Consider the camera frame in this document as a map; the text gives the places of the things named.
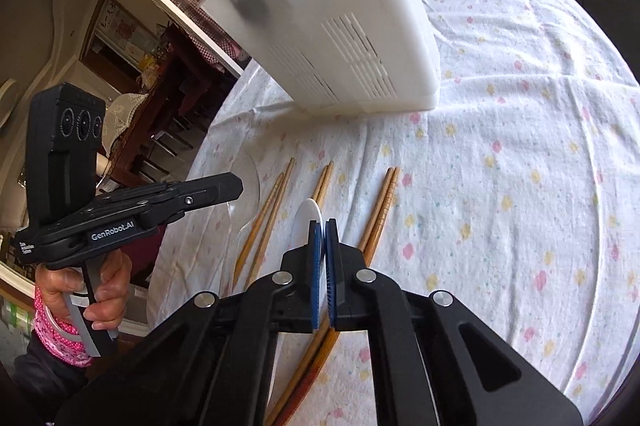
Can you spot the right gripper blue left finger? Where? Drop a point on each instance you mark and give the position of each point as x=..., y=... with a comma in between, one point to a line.
x=315, y=242

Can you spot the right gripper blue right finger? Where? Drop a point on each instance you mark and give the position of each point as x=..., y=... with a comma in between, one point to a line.
x=335, y=279

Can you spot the white plastic spoon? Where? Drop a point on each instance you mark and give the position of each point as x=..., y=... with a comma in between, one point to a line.
x=308, y=211

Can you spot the pink patterned sleeve forearm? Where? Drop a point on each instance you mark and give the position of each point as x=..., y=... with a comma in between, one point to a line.
x=59, y=338

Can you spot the person's left hand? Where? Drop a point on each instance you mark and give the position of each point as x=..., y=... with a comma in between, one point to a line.
x=111, y=295

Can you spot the clear plastic spoon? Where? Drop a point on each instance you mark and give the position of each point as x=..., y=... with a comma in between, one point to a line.
x=242, y=210

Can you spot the white lace food cover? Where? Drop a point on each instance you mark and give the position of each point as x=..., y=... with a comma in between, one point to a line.
x=118, y=118

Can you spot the wooden dining table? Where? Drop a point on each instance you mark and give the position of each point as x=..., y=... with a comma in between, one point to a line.
x=169, y=125

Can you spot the white floral tablecloth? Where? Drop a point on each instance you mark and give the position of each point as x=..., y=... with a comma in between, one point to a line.
x=519, y=192

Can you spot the white plastic utensil holder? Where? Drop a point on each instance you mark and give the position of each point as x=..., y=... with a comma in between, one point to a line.
x=345, y=56

